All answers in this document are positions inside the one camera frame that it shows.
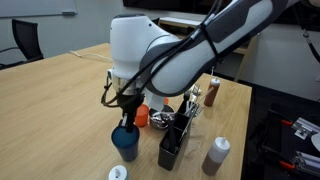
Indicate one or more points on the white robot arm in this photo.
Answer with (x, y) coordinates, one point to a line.
(133, 40)

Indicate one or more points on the white round lid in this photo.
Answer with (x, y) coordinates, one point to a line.
(117, 173)

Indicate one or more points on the wooden stick in caddy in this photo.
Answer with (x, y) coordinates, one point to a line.
(204, 95)

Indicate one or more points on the black wall screen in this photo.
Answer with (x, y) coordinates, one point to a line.
(166, 4)

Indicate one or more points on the silver cutlery in bowl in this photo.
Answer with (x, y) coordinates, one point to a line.
(163, 116)

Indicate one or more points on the brown sauce bottle wide cap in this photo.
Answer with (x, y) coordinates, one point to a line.
(215, 156)

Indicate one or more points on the black utensil in caddy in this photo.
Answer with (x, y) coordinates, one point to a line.
(171, 138)

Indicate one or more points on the metal bowl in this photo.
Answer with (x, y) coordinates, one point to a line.
(156, 124)

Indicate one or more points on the whiteboard eraser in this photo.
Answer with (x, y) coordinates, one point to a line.
(68, 13)

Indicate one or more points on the small orange cap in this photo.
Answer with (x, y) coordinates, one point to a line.
(166, 100)

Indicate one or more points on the brown sauce bottle pointed nozzle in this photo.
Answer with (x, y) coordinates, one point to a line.
(211, 95)

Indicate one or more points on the black utensil caddy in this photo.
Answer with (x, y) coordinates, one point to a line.
(166, 160)

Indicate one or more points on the aluminium rail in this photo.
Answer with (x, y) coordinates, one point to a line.
(308, 161)

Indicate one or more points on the white utensil in caddy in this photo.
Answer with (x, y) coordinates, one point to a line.
(193, 103)

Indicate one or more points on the white power strip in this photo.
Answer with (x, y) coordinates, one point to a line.
(196, 89)

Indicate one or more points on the aluminium bracket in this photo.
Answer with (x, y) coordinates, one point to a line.
(305, 127)

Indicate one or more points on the blue plastic cup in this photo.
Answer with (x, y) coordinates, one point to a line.
(126, 148)

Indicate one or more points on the orange plastic cup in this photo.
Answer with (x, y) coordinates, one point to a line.
(143, 116)

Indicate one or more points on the black office chair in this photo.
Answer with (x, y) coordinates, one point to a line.
(26, 38)

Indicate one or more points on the whiteboard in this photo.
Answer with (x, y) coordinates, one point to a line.
(33, 6)

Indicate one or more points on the black camera stand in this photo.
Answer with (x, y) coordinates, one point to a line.
(273, 140)

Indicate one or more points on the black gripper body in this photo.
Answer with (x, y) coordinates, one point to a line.
(130, 101)

